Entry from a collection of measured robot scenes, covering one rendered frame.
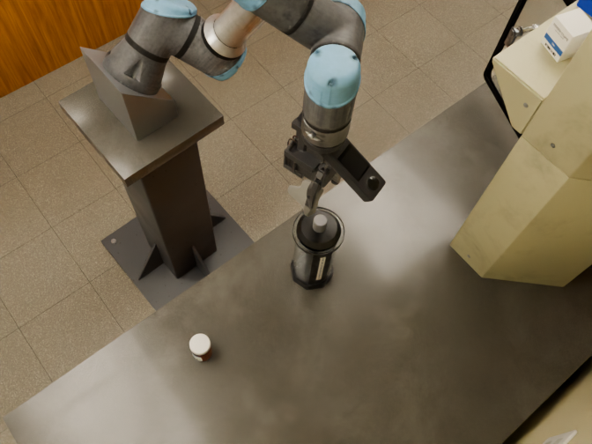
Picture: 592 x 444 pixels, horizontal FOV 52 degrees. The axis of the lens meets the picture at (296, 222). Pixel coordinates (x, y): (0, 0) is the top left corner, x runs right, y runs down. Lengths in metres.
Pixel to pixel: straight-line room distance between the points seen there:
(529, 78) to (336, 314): 0.67
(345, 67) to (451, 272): 0.80
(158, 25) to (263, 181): 1.28
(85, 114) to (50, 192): 1.07
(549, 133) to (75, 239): 1.99
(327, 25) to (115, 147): 0.89
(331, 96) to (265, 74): 2.17
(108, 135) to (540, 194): 1.08
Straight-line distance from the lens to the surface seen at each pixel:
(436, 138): 1.69
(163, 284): 2.45
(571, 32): 1.11
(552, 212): 1.24
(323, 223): 1.20
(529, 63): 1.12
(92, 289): 2.53
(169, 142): 1.64
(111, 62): 1.56
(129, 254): 2.53
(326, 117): 0.86
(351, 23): 0.91
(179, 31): 1.51
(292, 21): 0.88
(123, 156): 1.63
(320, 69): 0.82
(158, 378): 1.39
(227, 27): 1.46
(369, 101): 2.93
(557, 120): 1.08
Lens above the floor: 2.28
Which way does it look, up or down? 63 degrees down
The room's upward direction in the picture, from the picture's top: 6 degrees clockwise
